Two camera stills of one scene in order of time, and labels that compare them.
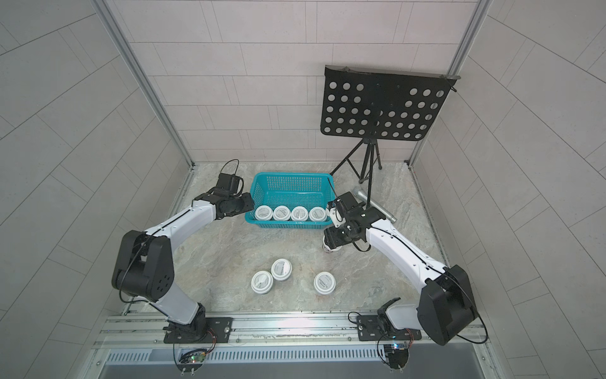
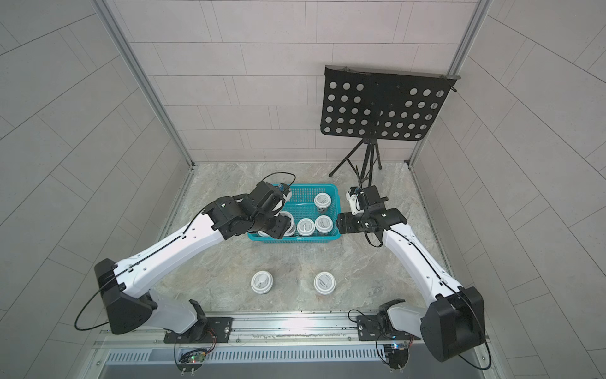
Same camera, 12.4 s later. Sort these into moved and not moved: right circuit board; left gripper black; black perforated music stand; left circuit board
Moved: left gripper black
Not moved: black perforated music stand; right circuit board; left circuit board
